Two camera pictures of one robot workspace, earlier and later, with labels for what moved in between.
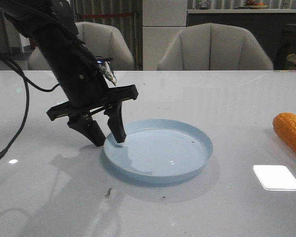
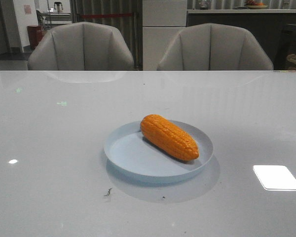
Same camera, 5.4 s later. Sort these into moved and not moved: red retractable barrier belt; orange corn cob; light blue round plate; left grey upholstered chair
Moved: orange corn cob
Not moved: left grey upholstered chair; light blue round plate; red retractable barrier belt
